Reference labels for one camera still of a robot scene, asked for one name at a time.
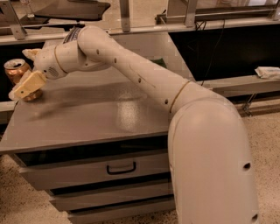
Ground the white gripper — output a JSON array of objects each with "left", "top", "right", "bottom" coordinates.
[{"left": 8, "top": 47, "right": 67, "bottom": 100}]

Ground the orange soda can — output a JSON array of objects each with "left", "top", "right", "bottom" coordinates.
[{"left": 3, "top": 59, "right": 43, "bottom": 102}]

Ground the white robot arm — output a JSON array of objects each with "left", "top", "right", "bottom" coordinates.
[{"left": 9, "top": 25, "right": 260, "bottom": 224}]

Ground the blue chip bag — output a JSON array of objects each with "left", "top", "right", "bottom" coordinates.
[{"left": 63, "top": 27, "right": 81, "bottom": 44}]

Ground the black office chair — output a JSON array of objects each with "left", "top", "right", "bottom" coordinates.
[{"left": 20, "top": 0, "right": 110, "bottom": 29}]

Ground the grey drawer cabinet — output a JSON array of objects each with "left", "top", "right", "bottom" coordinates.
[{"left": 1, "top": 67, "right": 173, "bottom": 215}]

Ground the top grey drawer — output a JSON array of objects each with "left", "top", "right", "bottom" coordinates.
[{"left": 20, "top": 150, "right": 169, "bottom": 190}]

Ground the grey drawer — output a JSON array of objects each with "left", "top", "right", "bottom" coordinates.
[
  {"left": 20, "top": 150, "right": 169, "bottom": 190},
  {"left": 68, "top": 198, "right": 175, "bottom": 224},
  {"left": 50, "top": 179, "right": 173, "bottom": 211}
]

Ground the green yellow sponge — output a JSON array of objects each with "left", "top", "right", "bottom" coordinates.
[{"left": 152, "top": 59, "right": 166, "bottom": 68}]

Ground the middle grey drawer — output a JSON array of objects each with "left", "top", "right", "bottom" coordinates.
[{"left": 50, "top": 179, "right": 173, "bottom": 211}]

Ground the bottom grey drawer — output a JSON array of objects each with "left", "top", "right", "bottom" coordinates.
[{"left": 68, "top": 198, "right": 175, "bottom": 224}]

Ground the white crumpled cloth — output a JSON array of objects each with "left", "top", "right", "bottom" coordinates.
[{"left": 255, "top": 66, "right": 280, "bottom": 80}]

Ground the black drawer handle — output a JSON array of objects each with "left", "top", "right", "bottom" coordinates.
[{"left": 106, "top": 162, "right": 137, "bottom": 175}]

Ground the black hanging cable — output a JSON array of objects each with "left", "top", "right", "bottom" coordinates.
[{"left": 199, "top": 19, "right": 227, "bottom": 87}]

